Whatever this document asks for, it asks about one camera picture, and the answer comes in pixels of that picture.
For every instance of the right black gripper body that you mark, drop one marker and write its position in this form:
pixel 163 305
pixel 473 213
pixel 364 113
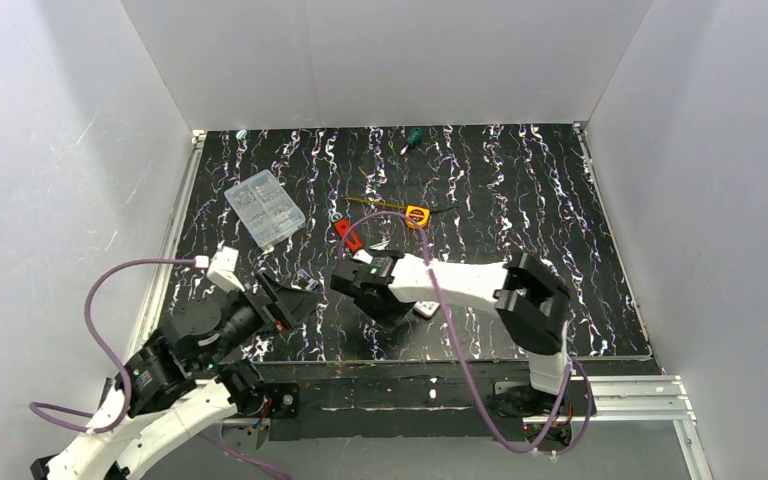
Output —
pixel 355 287

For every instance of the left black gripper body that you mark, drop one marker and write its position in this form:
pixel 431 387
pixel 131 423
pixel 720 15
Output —
pixel 272 307

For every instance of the white remote control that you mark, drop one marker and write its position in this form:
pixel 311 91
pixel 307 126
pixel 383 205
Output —
pixel 426 309

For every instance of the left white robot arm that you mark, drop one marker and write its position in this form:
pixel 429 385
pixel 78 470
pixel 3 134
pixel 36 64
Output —
pixel 182 380

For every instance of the small silver wrench piece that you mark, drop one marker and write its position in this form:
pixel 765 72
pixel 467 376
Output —
pixel 378 246

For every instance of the yellow tape measure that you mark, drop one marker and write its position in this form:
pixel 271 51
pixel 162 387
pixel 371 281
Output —
pixel 420 215

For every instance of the clear plastic screw box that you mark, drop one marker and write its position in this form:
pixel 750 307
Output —
pixel 267 211

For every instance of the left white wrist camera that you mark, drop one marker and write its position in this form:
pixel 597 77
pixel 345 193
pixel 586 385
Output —
pixel 220 269

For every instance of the red handled adjustable wrench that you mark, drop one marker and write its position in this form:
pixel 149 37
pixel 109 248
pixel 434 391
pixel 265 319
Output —
pixel 342 226

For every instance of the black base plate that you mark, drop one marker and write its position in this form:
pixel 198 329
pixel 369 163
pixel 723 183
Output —
pixel 383 399

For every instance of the green handled screwdriver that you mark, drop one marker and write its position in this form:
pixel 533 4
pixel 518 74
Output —
pixel 413 139

